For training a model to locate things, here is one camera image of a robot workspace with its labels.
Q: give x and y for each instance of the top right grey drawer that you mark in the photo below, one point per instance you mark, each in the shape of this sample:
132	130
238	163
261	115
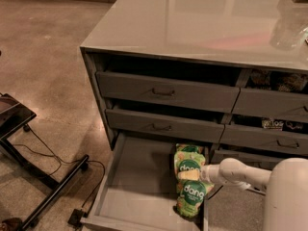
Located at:
272	104

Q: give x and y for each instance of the top left grey drawer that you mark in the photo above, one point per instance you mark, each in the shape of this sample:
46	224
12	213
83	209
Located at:
164	91

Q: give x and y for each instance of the grey drawer cabinet counter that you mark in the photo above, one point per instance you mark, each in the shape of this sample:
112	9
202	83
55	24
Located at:
207	41

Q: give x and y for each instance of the black power adapter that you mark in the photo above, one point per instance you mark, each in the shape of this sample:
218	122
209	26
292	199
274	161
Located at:
75	218

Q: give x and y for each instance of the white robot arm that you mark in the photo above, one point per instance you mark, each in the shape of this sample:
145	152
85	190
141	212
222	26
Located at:
285	187

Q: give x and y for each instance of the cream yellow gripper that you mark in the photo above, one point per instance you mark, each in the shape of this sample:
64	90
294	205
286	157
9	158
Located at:
209	172

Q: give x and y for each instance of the snacks in middle right drawer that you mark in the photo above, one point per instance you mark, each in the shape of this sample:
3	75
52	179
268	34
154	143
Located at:
282	125

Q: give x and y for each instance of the green rice chip bag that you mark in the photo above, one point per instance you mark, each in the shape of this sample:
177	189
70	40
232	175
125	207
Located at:
189	148
184	161
191	195

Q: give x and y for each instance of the middle left grey drawer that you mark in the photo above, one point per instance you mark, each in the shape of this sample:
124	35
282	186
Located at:
164	125

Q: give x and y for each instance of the bottom right grey drawer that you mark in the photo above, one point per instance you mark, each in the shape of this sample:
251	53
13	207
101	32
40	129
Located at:
253	160

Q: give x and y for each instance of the open bottom left drawer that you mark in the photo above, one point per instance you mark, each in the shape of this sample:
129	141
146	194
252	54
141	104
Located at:
138	190

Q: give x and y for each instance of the white power strip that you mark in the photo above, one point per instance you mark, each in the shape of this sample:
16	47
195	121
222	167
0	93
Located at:
255	190

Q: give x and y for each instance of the middle right grey drawer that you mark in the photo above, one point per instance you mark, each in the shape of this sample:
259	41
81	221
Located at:
265	139

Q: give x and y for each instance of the grey drawer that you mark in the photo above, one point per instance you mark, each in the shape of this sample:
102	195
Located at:
272	104
253	160
164	125
265	139
164	91

